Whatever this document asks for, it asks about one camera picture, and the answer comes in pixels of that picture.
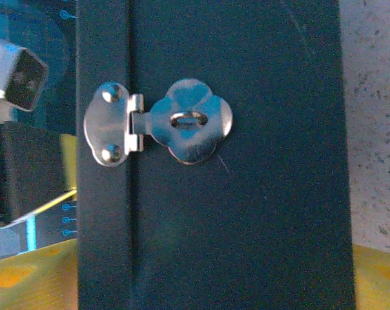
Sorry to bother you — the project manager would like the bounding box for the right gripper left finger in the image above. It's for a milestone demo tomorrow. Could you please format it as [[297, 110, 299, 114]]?
[[0, 238, 79, 310]]

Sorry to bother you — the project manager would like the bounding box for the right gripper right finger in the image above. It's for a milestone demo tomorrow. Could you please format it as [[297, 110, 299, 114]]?
[[352, 243, 390, 310]]

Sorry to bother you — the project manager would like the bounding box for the dark box with swirl print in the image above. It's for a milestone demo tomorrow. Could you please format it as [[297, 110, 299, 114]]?
[[75, 0, 358, 310]]

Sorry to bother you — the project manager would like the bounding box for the silver hasp latch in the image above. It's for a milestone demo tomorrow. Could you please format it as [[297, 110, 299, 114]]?
[[83, 77, 234, 167]]

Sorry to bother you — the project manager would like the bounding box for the aluminium table side rail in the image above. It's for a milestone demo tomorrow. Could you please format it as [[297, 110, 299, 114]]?
[[0, 209, 38, 263]]

